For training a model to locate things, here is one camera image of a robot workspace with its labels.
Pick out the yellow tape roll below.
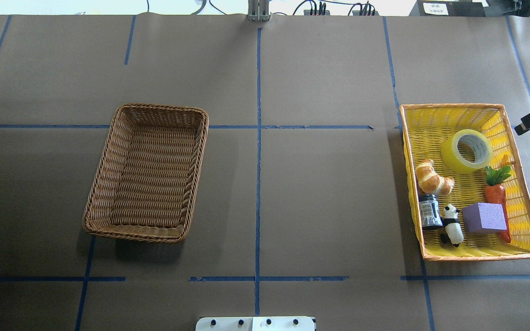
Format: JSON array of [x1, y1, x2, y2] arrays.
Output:
[[440, 129, 494, 174]]

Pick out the brown wicker basket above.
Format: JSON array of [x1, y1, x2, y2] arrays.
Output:
[[82, 103, 209, 244]]

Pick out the yellow plastic basket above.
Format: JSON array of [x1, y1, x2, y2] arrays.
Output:
[[399, 103, 530, 262]]

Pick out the toy croissant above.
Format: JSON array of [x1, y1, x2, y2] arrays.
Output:
[[415, 159, 455, 196]]

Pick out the small dark jar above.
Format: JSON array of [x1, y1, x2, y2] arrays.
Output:
[[419, 194, 443, 230]]

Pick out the toy panda figure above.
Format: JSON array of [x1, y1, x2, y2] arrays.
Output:
[[439, 204, 464, 247]]

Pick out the purple foam block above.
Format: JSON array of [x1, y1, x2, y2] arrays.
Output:
[[462, 202, 508, 234]]

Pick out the toy carrot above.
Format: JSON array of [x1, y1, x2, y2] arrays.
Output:
[[484, 164, 512, 244]]

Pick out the aluminium frame post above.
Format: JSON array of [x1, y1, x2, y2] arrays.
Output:
[[248, 0, 271, 22]]

